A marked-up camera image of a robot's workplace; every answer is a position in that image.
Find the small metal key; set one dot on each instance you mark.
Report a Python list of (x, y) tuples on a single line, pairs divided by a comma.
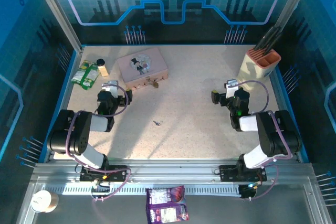
[(157, 123)]

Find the pink tin box wedding print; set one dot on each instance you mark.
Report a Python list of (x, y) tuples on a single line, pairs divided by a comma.
[(155, 60)]

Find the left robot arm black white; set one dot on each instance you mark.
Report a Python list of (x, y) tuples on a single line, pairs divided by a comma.
[(78, 134)]

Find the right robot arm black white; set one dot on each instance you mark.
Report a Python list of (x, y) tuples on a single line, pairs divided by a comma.
[(275, 134)]

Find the green snack packet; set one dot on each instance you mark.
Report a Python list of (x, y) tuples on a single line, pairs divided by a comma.
[(90, 75), (78, 73)]

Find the wooden bottle with black cap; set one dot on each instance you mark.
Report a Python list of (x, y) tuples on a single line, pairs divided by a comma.
[(103, 70)]

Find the cream knife block orange top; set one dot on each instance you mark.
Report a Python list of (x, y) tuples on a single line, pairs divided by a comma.
[(254, 69)]

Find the purple snack packet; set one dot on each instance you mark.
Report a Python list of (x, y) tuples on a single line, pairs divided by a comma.
[(166, 205)]

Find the paper cup with white lid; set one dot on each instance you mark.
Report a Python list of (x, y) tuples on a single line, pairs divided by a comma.
[(43, 201)]

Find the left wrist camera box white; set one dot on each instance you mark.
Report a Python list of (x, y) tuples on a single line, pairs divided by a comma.
[(110, 87)]

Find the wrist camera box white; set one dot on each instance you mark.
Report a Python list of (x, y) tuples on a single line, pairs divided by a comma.
[(110, 87), (231, 86)]

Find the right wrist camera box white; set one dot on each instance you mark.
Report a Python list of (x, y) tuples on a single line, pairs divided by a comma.
[(231, 86)]

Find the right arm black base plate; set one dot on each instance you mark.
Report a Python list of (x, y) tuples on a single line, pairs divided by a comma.
[(228, 172)]

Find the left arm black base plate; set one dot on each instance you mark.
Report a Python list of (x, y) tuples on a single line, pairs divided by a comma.
[(118, 172)]

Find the aluminium mounting rail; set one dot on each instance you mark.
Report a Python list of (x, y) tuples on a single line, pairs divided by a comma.
[(173, 170)]

